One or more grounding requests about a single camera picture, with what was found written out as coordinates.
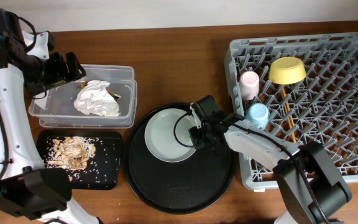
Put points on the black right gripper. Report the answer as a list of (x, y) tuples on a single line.
[(197, 141)]

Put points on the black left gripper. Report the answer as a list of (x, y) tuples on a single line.
[(63, 74)]

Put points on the white napkin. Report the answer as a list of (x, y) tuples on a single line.
[(95, 98)]

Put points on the grey plate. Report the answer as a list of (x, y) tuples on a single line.
[(160, 140)]

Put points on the blue cup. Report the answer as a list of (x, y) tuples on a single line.
[(258, 115)]

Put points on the pink cup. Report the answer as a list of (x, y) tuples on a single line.
[(249, 85)]

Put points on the food scraps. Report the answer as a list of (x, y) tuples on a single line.
[(71, 154)]

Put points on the yellow bowl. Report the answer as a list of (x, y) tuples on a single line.
[(287, 70)]

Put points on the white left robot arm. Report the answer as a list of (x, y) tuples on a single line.
[(27, 188)]

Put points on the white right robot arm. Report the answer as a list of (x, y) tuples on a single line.
[(310, 184)]

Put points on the grey dishwasher rack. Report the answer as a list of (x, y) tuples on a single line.
[(323, 106)]

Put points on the clear plastic bin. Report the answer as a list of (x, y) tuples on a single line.
[(57, 109)]

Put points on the round black tray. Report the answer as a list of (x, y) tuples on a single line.
[(177, 188)]

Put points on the black rectangular tray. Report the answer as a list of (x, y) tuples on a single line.
[(102, 168)]

